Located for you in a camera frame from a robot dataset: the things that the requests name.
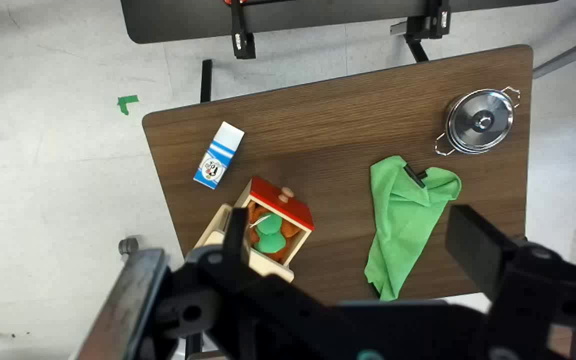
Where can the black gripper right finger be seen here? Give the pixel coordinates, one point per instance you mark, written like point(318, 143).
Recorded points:
point(479, 242)

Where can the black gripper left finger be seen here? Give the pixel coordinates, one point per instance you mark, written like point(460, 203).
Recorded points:
point(239, 240)

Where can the silver pot lid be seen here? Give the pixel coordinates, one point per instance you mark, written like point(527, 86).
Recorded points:
point(481, 121)

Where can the green toy piece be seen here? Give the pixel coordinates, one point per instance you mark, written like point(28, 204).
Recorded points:
point(268, 231)

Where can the wooden toy house red roof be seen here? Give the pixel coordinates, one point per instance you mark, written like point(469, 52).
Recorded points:
point(281, 201)

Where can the green microfiber cloth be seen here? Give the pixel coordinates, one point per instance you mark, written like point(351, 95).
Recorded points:
point(405, 227)

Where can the blue and white carton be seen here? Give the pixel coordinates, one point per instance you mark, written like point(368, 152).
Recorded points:
point(219, 157)

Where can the grey caster wheel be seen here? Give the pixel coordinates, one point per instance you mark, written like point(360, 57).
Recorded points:
point(129, 247)

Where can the black table leg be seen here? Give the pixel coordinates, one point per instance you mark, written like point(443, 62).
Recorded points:
point(207, 81)

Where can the grey metal bar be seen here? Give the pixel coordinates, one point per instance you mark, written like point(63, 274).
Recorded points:
point(569, 57)

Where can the dark grey table top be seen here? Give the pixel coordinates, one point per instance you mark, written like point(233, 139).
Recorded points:
point(181, 17)

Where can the black clamp bracket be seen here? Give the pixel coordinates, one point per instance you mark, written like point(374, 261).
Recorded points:
point(429, 26)
point(243, 41)

